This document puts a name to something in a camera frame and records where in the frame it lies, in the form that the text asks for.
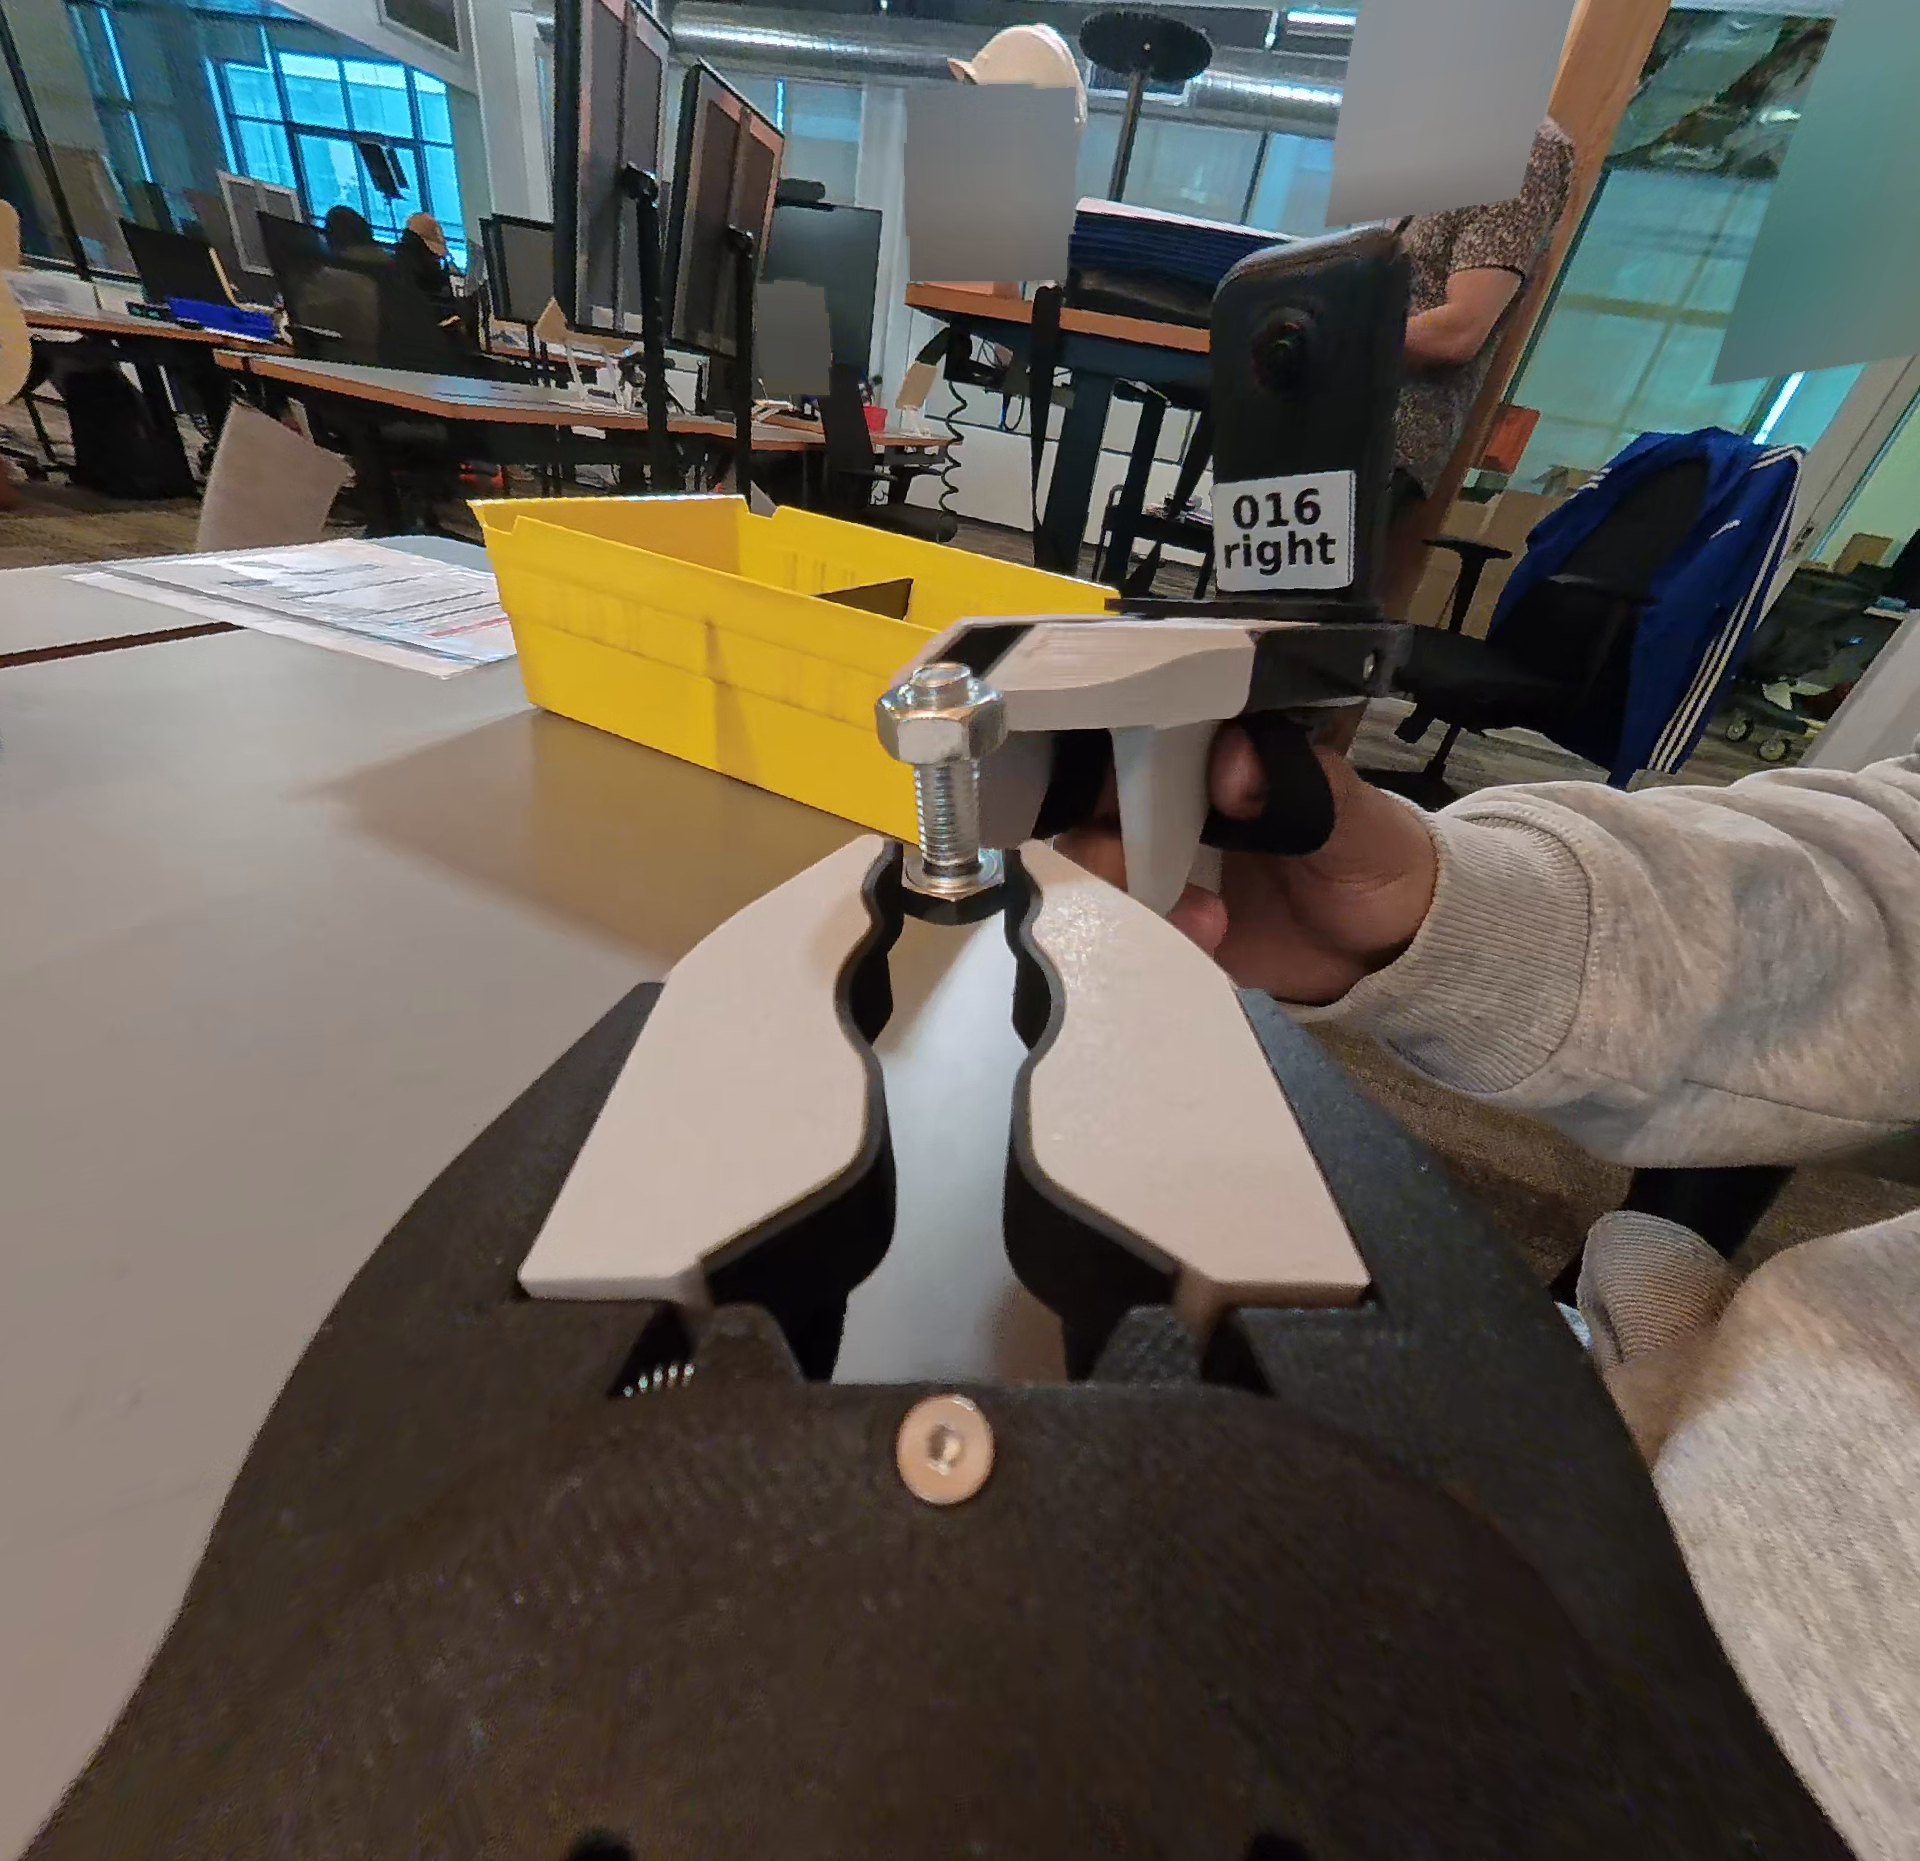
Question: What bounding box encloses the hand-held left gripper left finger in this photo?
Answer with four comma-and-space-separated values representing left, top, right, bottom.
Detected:
517, 835, 902, 1385

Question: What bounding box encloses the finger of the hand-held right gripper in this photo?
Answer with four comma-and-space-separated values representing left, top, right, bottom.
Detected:
878, 613, 1140, 722
982, 619, 1254, 840

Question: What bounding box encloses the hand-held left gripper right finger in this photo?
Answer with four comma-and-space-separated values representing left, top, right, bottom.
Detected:
1002, 844, 1376, 1388

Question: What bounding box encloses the silver hex nut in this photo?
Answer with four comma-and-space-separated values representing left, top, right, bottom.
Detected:
875, 688, 1006, 762

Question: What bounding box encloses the silver bolt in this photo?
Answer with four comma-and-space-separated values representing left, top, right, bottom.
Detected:
902, 663, 1003, 898

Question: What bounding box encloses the person's right forearm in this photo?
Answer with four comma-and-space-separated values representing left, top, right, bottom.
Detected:
1307, 751, 1920, 1172

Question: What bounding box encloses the blue-legged standing desk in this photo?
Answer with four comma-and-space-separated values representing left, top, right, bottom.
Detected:
904, 283, 1216, 574

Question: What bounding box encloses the grey desk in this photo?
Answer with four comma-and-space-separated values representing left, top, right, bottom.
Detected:
0, 540, 1081, 1861

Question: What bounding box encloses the long wooden desk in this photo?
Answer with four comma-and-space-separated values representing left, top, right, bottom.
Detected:
0, 302, 294, 377
219, 346, 953, 500

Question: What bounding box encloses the person's right hand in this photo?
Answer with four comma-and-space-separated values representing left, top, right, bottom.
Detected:
1057, 721, 1442, 1008

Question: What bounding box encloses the stack of blue folders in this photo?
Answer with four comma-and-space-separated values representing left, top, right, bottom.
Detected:
1069, 200, 1246, 289

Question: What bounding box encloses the yellow plastic bin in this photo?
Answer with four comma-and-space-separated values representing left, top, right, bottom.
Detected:
469, 496, 1125, 840

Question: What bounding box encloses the black office chair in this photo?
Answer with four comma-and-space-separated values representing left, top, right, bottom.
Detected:
1395, 457, 1696, 804
1723, 571, 1893, 762

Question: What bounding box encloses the black monitor stand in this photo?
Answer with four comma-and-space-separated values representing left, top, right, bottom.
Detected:
721, 224, 762, 504
616, 164, 674, 500

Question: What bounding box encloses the black round floor lamp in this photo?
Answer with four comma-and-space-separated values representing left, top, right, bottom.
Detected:
1079, 9, 1216, 220

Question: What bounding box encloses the medium black monitor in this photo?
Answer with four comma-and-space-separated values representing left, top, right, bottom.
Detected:
759, 203, 888, 394

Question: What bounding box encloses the white hard hat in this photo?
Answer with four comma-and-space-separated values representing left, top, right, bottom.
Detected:
946, 21, 1089, 94

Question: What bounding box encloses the blue striped jacket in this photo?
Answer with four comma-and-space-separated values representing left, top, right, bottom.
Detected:
1492, 427, 1807, 789

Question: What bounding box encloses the large black monitor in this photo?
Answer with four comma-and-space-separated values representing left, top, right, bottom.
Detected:
665, 62, 790, 361
551, 0, 674, 340

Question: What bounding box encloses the small black monitor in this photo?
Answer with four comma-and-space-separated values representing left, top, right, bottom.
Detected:
479, 215, 559, 325

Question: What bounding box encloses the laminated paper sheet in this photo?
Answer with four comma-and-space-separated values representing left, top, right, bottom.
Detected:
65, 540, 520, 678

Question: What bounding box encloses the person's grey sweatshirt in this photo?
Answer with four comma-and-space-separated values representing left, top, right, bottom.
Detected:
1575, 1208, 1920, 1861

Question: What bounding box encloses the grey leaning board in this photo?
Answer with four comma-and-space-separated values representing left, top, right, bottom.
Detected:
198, 399, 350, 548

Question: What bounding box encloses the wooden post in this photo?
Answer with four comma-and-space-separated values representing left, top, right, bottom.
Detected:
1403, 0, 1704, 543

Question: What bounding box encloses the silver ventilation duct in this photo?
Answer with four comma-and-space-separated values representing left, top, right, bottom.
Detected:
668, 0, 1352, 132

